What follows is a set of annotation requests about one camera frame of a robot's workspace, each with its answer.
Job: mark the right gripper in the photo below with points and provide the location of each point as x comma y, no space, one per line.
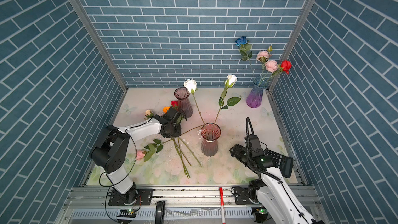
236,151

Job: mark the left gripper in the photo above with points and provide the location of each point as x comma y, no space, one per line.
178,132

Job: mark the red rose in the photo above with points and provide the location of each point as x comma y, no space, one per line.
174,103
284,67

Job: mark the pink glass vase with ribbon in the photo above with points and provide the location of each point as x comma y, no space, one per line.
210,133

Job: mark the white rose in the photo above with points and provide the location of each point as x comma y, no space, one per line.
191,86
223,103

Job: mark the purple blue gradient vase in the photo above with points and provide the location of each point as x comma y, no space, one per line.
254,99

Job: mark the pink carnation spray stem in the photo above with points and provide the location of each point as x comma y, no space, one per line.
269,66

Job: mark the blue rose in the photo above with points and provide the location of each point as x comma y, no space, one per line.
245,50

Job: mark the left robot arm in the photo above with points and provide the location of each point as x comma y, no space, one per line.
115,143

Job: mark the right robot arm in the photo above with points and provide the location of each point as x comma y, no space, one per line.
271,190

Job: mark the dark purple glass vase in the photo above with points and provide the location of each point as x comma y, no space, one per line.
182,95

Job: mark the orange rose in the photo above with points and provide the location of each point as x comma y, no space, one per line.
166,109

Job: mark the pink rose on table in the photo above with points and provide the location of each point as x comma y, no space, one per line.
141,153

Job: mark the pale pink bud spray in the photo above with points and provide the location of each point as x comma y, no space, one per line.
149,114

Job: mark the black calculator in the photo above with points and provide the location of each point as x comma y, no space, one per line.
284,163

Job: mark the red white marker pen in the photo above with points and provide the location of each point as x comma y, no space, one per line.
223,214

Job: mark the aluminium mounting rail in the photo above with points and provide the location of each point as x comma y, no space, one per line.
173,195

